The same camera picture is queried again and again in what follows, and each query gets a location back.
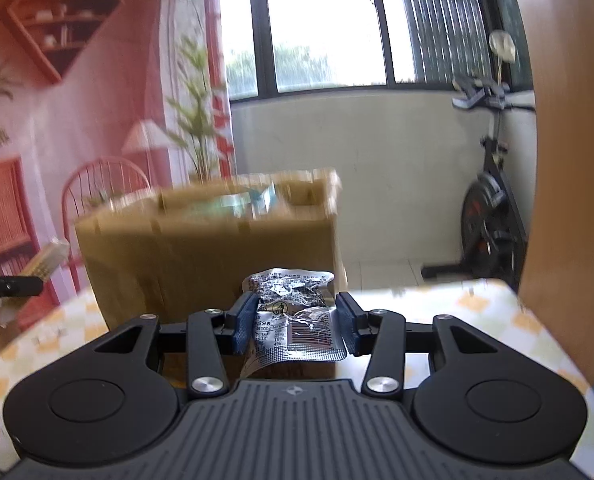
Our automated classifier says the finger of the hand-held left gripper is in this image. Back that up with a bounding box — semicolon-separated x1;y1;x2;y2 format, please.
0;272;44;302

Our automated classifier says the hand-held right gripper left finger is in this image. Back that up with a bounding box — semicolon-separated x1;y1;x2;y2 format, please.
94;292;261;401

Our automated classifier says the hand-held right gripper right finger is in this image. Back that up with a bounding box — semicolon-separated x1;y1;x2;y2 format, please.
334;291;501;401

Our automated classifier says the silver snack packet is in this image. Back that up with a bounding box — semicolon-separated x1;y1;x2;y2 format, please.
240;267;348;378

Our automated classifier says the wafer biscuit packet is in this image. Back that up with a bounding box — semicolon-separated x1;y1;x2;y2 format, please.
23;238;72;281

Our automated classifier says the brown cardboard box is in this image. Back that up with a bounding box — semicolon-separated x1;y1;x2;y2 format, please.
74;167;348;328

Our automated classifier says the checkered floral tablecloth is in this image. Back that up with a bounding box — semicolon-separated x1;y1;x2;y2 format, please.
0;279;594;480

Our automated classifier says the black exercise bike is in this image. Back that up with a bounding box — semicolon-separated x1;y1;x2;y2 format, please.
421;30;538;292

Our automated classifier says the brown wooden board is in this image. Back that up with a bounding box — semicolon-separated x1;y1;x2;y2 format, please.
507;0;594;398

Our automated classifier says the dark framed window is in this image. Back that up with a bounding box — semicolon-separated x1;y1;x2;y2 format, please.
221;0;534;107

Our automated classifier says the red room wall poster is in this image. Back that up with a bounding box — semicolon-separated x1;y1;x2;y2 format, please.
0;0;236;333

